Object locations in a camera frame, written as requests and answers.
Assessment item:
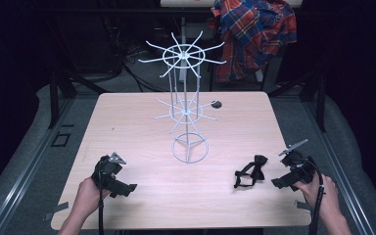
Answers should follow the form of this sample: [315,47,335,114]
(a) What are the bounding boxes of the black floor cables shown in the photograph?
[122,45,168,93]

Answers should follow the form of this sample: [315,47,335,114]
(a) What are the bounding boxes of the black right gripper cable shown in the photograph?
[301,158,326,235]

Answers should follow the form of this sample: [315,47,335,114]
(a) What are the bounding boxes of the grey tape strip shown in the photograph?
[294,199,313,213]
[43,201,70,222]

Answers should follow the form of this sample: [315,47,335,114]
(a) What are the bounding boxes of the person's right hand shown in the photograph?
[294,172,340,218]

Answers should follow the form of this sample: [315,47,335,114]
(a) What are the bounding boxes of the black bow tie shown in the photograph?
[233,154,269,190]

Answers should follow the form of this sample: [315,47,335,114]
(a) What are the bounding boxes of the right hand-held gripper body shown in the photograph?
[277,138,318,184]

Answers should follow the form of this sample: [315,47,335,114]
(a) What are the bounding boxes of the black metal stand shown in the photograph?
[46,62,110,130]
[267,63,328,133]

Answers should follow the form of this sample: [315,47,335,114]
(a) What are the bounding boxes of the white wire display rack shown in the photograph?
[138,30,228,165]

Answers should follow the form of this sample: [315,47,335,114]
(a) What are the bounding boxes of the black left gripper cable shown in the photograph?
[97,162,106,235]

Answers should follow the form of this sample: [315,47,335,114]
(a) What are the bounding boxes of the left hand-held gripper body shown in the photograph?
[90,152,130,194]

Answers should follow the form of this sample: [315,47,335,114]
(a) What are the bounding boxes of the person's left hand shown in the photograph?
[74,176,113,218]

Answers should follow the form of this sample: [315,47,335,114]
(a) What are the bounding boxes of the aluminium floor rail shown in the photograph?
[0,97,76,235]
[301,97,376,235]

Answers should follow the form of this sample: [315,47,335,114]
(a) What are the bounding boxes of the red blue plaid shirt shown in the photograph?
[208,0,298,83]

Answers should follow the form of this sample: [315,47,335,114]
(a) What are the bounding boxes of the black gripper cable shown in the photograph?
[97,162,106,235]
[301,158,326,235]

